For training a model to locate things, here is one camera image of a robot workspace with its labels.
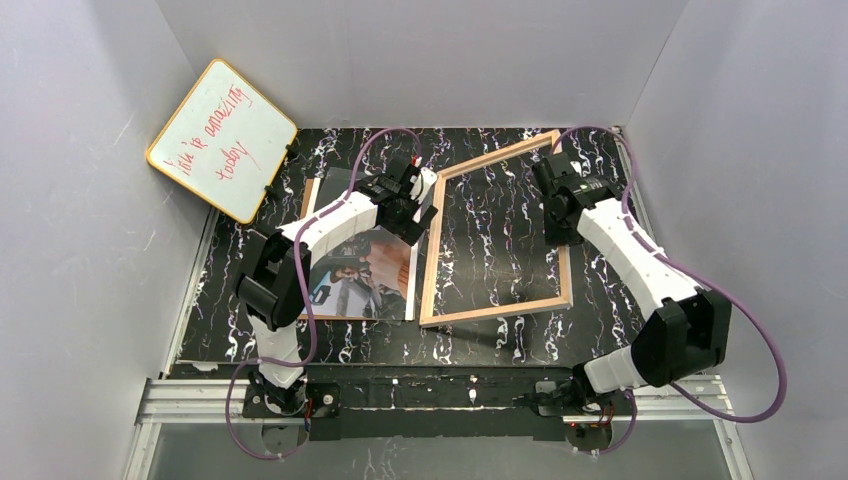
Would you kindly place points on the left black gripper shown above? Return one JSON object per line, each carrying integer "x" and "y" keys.
{"x": 418, "y": 216}

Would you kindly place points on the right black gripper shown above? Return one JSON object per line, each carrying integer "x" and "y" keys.
{"x": 553, "y": 221}

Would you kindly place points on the wooden picture frame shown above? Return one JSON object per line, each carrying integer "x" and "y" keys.
{"x": 486, "y": 256}

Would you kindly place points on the printed photo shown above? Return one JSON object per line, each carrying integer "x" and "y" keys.
{"x": 365, "y": 277}

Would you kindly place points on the clear plastic sheet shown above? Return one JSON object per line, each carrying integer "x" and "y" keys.
{"x": 333, "y": 184}

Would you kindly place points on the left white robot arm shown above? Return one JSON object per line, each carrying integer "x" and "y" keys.
{"x": 273, "y": 283}

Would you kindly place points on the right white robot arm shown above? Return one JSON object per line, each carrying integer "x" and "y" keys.
{"x": 686, "y": 325}

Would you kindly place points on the whiteboard with red writing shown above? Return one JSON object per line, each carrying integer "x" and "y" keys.
{"x": 225, "y": 142}

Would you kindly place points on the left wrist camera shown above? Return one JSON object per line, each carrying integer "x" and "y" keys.
{"x": 424, "y": 180}

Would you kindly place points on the aluminium rail base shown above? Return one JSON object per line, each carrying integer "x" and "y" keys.
{"x": 393, "y": 378}

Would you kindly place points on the frame backing board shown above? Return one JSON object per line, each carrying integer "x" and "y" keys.
{"x": 312, "y": 187}

